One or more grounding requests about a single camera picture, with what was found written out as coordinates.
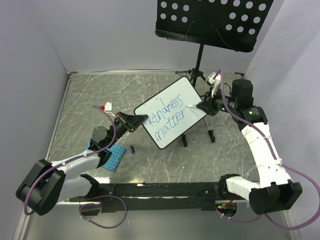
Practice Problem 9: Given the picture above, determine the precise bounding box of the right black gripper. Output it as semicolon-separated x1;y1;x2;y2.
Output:
196;86;238;116

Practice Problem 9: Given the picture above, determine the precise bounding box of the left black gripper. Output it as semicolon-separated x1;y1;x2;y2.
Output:
105;110;148;149

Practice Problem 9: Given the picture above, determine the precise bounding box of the blue marker cap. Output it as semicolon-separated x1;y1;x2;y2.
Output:
130;145;135;154

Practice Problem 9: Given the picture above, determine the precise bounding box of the white board with black frame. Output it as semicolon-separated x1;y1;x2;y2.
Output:
133;76;206;150

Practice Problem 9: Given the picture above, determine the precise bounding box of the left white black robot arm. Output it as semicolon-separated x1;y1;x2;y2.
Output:
15;111;148;216

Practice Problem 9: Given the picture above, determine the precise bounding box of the black whiteboard easel stand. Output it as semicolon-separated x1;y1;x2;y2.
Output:
180;117;216;148

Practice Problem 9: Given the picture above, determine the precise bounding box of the blue studded building plate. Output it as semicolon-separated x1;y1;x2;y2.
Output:
82;142;126;172

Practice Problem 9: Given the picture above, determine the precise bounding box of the black perforated music stand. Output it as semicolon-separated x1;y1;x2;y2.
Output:
155;0;273;85

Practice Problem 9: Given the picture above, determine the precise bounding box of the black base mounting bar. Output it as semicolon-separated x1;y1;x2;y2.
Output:
69;182;234;213

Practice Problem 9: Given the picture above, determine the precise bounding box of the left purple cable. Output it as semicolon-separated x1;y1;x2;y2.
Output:
23;104;129;229

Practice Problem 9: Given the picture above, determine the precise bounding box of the purple cable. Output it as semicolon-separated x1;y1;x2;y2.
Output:
23;104;129;229
211;68;320;231

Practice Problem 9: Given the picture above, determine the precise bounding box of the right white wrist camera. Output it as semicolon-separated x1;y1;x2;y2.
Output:
206;71;221;98

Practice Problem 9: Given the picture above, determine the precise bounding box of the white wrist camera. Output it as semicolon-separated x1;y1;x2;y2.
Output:
100;102;116;118
206;71;221;98

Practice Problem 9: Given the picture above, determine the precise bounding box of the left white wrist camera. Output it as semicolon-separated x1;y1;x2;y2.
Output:
100;102;116;118

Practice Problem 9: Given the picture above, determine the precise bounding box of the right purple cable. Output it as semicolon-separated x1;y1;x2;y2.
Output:
211;68;320;231

